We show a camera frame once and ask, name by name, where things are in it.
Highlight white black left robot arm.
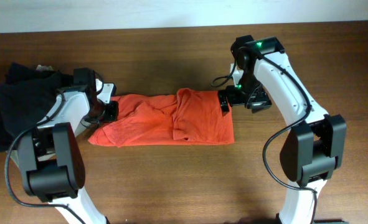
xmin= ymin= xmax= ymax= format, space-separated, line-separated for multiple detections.
xmin=16 ymin=83 xmax=118 ymax=223

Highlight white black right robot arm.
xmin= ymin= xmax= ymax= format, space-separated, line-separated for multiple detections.
xmin=218 ymin=35 xmax=347 ymax=224

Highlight orange soccer t-shirt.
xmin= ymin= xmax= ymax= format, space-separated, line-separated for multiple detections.
xmin=88 ymin=88 xmax=235 ymax=147

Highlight black folded shirt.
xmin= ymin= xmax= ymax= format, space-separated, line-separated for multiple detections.
xmin=0 ymin=63 xmax=73 ymax=152

